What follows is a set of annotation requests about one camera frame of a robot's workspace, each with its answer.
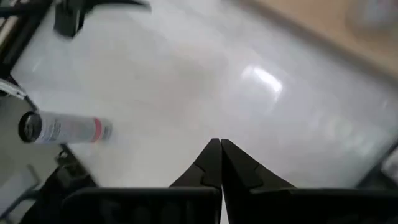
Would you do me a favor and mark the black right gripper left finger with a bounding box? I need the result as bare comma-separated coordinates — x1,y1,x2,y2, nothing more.
61,138,223,224

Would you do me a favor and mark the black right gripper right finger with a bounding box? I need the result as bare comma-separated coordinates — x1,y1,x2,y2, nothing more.
220,138,398,224

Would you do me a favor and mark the Celsius Peach Vibe can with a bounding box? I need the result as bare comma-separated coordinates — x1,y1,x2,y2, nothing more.
17,110,113,145

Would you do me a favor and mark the gray office chair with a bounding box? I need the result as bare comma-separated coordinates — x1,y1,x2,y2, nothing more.
0,164,43,218

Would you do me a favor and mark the silver aluminium bar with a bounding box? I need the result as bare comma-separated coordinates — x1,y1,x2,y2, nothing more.
0,77,30,101

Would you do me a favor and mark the black table-level camera box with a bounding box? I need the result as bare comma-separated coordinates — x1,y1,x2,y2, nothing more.
18,144,100,224

